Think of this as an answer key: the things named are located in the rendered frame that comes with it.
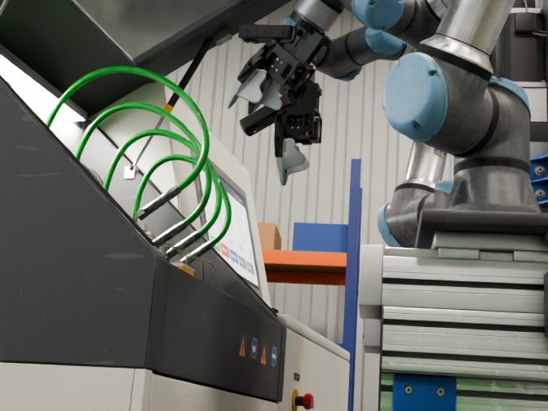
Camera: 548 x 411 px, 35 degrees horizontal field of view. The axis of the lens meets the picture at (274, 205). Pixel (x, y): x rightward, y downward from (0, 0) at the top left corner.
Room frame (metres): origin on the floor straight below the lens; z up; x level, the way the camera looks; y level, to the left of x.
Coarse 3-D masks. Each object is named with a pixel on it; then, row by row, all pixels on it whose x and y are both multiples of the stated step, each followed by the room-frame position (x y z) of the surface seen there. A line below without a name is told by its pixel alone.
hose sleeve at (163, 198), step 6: (174, 186) 1.57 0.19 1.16; (168, 192) 1.56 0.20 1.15; (174, 192) 1.56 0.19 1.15; (180, 192) 1.57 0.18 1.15; (162, 198) 1.57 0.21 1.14; (168, 198) 1.57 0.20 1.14; (150, 204) 1.58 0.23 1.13; (156, 204) 1.57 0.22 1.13; (162, 204) 1.58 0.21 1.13; (144, 210) 1.58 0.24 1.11; (150, 210) 1.58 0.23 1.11
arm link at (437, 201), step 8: (440, 184) 1.73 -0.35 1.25; (448, 184) 1.71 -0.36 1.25; (440, 192) 1.73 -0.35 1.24; (448, 192) 1.71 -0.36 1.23; (424, 200) 1.77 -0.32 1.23; (432, 200) 1.75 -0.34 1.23; (440, 200) 1.73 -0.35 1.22; (424, 208) 1.76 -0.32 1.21; (432, 208) 1.74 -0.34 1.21; (440, 208) 1.73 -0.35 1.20
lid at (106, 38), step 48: (0, 0) 1.52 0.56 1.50; (48, 0) 1.57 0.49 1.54; (96, 0) 1.65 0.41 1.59; (144, 0) 1.71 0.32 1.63; (192, 0) 1.77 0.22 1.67; (240, 0) 1.84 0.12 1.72; (288, 0) 1.89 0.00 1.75; (48, 48) 1.71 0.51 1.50; (96, 48) 1.78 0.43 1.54; (144, 48) 1.87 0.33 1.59; (192, 48) 1.92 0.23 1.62; (96, 96) 1.96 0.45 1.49
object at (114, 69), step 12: (96, 72) 1.62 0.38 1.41; (108, 72) 1.62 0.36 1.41; (120, 72) 1.61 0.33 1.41; (132, 72) 1.60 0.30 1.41; (144, 72) 1.59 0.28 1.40; (168, 84) 1.58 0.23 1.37; (180, 96) 1.57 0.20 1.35; (192, 108) 1.56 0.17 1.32; (48, 120) 1.65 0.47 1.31; (204, 120) 1.55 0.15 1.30; (204, 132) 1.55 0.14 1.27; (204, 144) 1.55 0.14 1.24; (204, 156) 1.55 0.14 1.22; (192, 180) 1.56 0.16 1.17
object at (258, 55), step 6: (258, 54) 1.41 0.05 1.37; (264, 54) 1.42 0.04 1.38; (252, 60) 1.41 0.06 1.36; (258, 60) 1.41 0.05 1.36; (246, 66) 1.42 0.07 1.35; (252, 66) 1.41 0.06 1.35; (258, 66) 1.42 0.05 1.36; (246, 72) 1.42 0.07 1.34; (252, 72) 1.42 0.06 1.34; (240, 78) 1.43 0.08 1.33; (246, 78) 1.43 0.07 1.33
